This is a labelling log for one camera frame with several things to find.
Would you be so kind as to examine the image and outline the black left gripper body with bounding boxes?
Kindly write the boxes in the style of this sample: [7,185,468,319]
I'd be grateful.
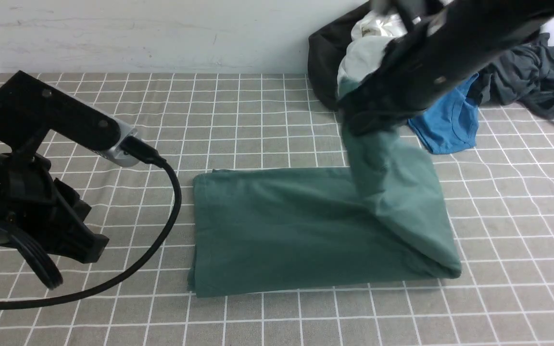
[0,71,122,263]

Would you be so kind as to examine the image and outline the black crumpled garment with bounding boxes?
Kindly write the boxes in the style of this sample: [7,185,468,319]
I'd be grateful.
[307,3,372,112]

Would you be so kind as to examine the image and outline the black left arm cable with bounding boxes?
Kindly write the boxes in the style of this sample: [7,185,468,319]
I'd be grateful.
[0,144,183,310]

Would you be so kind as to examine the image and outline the dark grey crumpled shirt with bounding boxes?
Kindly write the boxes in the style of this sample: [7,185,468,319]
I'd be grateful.
[468,32,554,120]

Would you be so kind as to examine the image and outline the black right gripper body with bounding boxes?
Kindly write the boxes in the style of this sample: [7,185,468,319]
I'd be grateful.
[339,0,554,136]

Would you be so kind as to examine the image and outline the green long-sleeved shirt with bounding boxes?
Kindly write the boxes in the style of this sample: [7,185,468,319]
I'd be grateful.
[187,79,463,298]

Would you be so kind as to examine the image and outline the grey checkered tablecloth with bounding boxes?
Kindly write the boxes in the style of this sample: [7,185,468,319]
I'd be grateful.
[0,73,554,346]

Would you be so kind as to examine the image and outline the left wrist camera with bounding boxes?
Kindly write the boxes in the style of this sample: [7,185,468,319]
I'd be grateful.
[73,101,166,169]

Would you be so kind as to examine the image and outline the blue tank top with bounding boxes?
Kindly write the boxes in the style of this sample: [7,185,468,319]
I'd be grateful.
[407,73,479,155]

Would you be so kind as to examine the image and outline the white crumpled shirt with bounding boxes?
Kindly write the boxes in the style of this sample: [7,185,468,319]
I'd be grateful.
[337,11,406,99]

